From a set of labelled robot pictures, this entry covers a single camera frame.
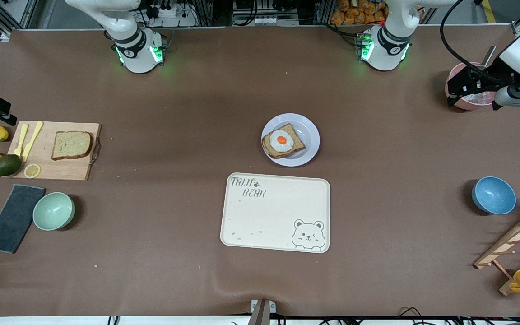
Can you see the yellow plastic knife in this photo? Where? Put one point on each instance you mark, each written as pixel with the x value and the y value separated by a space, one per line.
pixel 32 140

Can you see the pink bowl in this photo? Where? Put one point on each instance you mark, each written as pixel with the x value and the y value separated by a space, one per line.
pixel 467 105

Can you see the white power strip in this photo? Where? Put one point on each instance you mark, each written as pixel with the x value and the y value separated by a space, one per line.
pixel 169 13

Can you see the dark grey cloth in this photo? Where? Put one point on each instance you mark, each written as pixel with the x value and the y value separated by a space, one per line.
pixel 11 219

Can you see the orange snack bags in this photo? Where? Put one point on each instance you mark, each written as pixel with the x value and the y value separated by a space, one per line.
pixel 355 16

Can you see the blue bowl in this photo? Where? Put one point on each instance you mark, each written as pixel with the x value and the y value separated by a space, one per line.
pixel 494 195

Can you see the metal scoop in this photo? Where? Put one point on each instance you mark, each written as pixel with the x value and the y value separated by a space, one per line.
pixel 489 55

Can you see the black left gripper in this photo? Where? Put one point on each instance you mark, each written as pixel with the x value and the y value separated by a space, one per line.
pixel 494 72

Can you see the clear ice cubes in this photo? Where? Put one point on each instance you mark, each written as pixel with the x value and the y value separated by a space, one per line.
pixel 483 97

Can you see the dark green avocado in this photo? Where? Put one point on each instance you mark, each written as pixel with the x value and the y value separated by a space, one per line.
pixel 7 165

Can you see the lavender round plate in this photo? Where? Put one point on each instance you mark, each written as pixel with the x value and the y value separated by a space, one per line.
pixel 308 135

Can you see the mint green bowl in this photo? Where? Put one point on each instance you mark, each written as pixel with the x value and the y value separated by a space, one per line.
pixel 53 211

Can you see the brown bread slice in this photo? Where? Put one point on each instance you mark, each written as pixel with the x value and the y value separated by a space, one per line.
pixel 297 144
pixel 71 144

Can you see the lemon slice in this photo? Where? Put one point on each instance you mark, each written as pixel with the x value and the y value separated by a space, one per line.
pixel 32 170

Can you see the wooden cutting board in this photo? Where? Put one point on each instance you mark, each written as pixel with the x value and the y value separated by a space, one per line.
pixel 61 169

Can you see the wooden drying rack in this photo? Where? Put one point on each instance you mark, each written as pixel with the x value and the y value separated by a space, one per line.
pixel 513 239

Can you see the grey metal bracket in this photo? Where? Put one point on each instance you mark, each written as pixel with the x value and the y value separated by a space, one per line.
pixel 260 316

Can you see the fried egg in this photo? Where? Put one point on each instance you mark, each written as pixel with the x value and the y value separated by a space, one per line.
pixel 281 141

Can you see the yellow plastic fork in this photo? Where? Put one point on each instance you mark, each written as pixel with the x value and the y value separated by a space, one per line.
pixel 22 137

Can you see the cream bear print tray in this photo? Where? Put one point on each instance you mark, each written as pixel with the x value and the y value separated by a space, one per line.
pixel 273 216

